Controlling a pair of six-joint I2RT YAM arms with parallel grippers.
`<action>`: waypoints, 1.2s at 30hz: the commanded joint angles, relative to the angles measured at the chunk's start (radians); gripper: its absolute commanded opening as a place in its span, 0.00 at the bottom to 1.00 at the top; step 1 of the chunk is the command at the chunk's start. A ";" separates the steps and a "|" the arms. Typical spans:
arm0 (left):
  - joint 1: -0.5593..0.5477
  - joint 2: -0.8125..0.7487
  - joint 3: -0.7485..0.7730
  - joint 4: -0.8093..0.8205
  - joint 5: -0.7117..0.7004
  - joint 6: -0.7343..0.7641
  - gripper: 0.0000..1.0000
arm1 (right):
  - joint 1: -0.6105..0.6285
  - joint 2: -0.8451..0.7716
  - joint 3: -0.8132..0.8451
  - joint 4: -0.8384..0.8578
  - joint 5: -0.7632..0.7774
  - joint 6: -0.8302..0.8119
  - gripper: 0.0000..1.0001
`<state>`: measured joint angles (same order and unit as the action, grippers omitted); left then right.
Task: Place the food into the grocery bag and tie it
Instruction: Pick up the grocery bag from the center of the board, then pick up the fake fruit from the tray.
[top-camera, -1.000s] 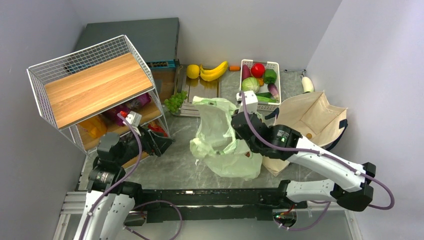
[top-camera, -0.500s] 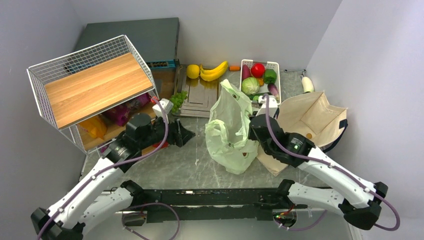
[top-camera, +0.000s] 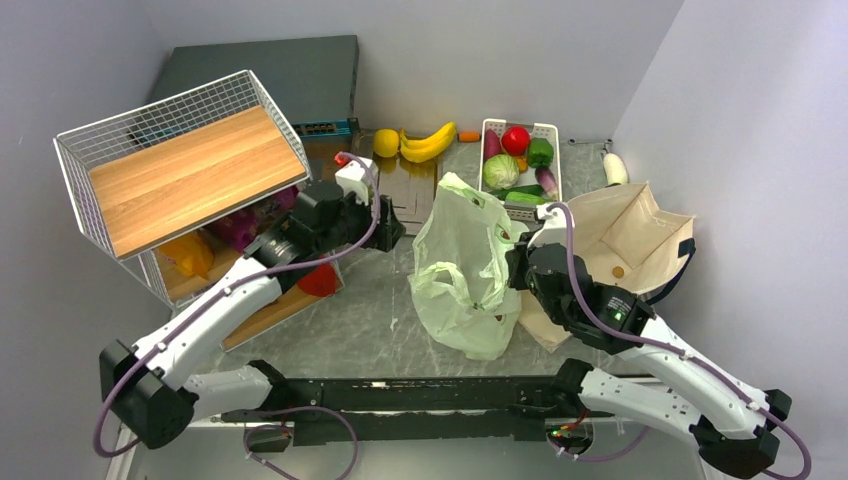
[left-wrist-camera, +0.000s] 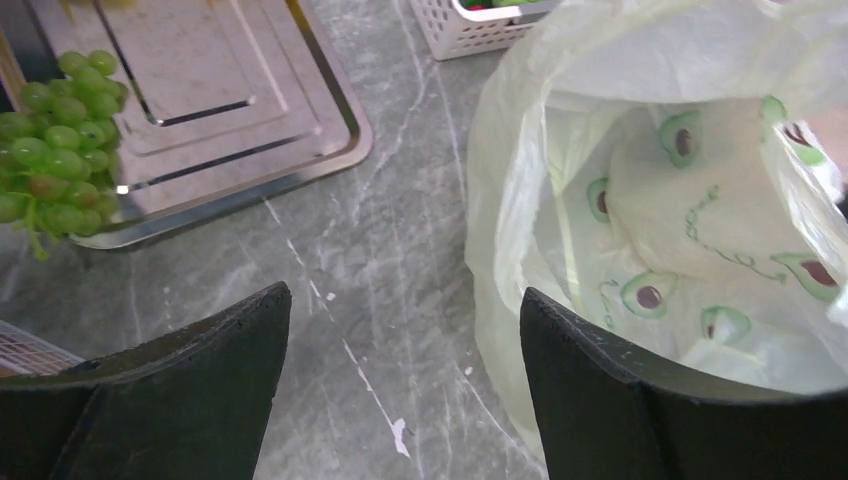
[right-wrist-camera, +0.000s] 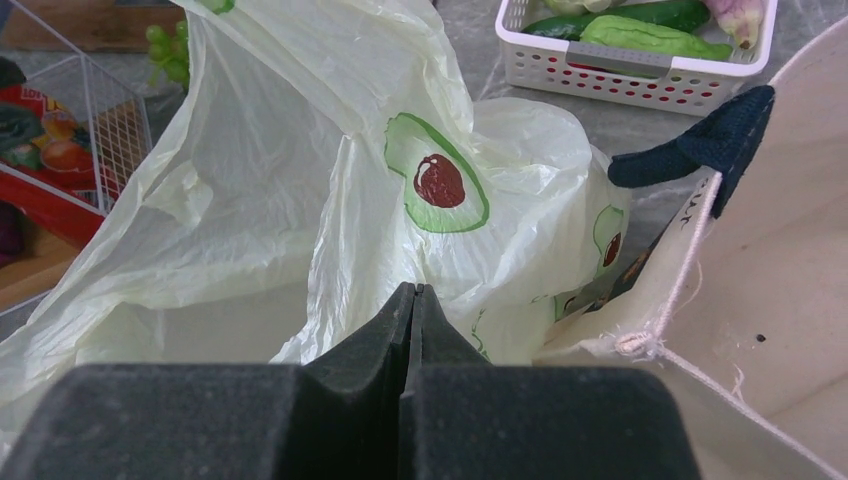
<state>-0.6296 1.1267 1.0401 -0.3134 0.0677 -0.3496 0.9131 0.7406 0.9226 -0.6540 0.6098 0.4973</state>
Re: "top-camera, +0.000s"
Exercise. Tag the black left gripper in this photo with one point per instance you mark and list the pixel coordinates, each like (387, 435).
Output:
(390, 229)

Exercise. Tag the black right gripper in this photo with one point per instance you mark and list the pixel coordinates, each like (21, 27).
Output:
(517, 257)

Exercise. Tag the green avocado plastic bag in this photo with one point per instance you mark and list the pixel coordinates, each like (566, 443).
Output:
(459, 285)

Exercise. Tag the yellow banana bunch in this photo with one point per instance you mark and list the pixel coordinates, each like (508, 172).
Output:
(422, 150)

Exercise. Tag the yellow lemon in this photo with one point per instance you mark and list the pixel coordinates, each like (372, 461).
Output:
(386, 143)

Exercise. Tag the green bell pepper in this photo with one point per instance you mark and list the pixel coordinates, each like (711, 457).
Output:
(540, 153)

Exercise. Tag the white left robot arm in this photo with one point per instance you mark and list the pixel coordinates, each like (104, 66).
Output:
(152, 387)

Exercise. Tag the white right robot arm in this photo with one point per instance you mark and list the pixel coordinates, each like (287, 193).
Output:
(730, 423)

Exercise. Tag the red snack bag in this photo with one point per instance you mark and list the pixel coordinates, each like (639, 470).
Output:
(321, 282)

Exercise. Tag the beige canvas tote bag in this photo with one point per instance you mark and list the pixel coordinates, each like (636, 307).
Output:
(635, 253)

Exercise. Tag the purple snack bag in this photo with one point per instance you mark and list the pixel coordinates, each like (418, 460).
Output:
(240, 228)

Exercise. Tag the yellow snack bag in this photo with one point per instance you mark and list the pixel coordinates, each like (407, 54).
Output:
(190, 254)

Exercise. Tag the metal tray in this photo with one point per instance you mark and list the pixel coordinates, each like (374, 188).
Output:
(411, 186)

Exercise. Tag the white plastic basket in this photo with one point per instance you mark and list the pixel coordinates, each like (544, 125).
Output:
(522, 211)

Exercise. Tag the light green bitter gourd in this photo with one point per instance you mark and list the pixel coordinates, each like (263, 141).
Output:
(525, 198)

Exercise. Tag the dark green cucumber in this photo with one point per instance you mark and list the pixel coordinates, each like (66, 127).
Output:
(533, 189)

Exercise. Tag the purple white eggplant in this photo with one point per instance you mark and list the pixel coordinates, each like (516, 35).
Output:
(547, 181)

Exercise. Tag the green cabbage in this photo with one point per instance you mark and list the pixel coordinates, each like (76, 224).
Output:
(500, 172)

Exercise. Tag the white radish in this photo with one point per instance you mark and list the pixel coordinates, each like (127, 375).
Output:
(615, 170)

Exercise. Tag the red apple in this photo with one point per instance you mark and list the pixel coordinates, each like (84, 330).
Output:
(515, 140)

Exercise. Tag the purple sweet potato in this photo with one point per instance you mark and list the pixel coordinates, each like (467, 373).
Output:
(491, 145)

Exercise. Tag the top wooden shelf board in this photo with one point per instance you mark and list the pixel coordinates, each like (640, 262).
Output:
(162, 192)

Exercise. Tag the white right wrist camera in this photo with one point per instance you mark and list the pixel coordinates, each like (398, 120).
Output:
(557, 226)

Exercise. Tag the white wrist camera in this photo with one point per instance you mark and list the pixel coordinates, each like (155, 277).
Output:
(357, 175)
(557, 226)

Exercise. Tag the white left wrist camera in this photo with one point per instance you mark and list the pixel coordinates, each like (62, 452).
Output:
(357, 175)

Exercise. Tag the dark grey network switch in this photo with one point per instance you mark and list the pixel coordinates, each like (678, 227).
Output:
(312, 80)

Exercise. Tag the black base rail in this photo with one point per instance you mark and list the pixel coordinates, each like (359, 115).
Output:
(320, 411)

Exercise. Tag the white wire shelf rack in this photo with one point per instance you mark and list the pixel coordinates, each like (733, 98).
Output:
(81, 150)

